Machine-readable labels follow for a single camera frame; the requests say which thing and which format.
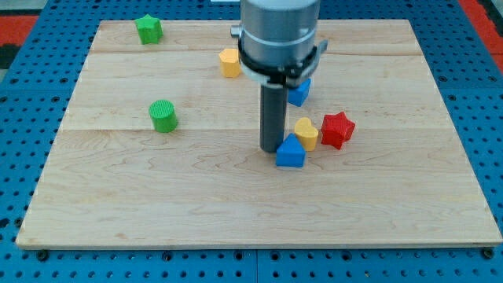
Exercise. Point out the blue block behind arm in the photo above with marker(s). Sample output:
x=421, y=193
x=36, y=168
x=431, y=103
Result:
x=297, y=96

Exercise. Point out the yellow heart block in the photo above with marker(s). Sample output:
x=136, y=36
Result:
x=306, y=133

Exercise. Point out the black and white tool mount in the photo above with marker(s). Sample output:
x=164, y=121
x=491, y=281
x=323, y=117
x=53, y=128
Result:
x=281, y=76

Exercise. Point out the yellow hexagon block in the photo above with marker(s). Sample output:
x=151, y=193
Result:
x=229, y=63

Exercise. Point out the red star block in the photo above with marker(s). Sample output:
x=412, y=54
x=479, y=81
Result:
x=336, y=129

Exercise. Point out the blue triangle block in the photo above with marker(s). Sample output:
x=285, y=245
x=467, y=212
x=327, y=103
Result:
x=290, y=153

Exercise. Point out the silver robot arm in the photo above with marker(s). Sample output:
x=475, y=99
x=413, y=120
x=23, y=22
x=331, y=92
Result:
x=275, y=40

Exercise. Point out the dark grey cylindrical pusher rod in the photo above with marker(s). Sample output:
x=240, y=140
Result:
x=273, y=104

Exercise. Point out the green star block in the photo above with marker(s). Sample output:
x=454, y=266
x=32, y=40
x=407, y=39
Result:
x=149, y=29

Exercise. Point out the light wooden board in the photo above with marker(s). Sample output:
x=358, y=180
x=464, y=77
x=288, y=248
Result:
x=112, y=182

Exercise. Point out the green cylinder block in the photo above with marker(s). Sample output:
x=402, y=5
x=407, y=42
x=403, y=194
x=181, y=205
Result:
x=163, y=116

